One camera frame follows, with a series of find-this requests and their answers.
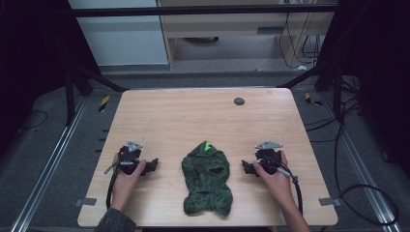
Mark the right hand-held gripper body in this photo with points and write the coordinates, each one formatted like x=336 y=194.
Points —
x=269 y=158

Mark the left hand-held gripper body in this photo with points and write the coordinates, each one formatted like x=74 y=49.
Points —
x=129 y=157

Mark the dark green fleece pet garment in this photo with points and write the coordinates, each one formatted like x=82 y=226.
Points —
x=206 y=180

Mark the person's right hand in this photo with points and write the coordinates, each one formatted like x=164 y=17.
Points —
x=277 y=185

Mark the person's left hand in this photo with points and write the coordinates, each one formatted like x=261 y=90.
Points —
x=124 y=187

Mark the yellow black hazard tape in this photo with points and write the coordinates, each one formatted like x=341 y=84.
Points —
x=103 y=103
x=312 y=100

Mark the grey tape strip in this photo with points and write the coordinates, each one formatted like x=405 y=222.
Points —
x=85 y=202
x=329 y=201

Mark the grey round table grommet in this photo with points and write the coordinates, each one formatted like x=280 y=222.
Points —
x=239 y=101

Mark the black metal stand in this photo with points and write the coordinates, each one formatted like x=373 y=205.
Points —
x=72 y=93
x=335 y=83

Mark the white plug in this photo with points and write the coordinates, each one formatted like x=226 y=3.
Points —
x=301 y=67

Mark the white cabinet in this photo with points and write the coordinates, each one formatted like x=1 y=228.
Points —
x=122 y=35

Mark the black curtain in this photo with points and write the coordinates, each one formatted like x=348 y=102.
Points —
x=32 y=64
x=380 y=80

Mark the light wooden desk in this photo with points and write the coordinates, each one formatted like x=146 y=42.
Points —
x=232 y=25

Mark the aluminium floor rail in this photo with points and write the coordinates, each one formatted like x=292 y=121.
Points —
x=48 y=167
x=364 y=167

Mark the black horizontal frame bar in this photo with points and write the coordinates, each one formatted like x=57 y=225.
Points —
x=199 y=10

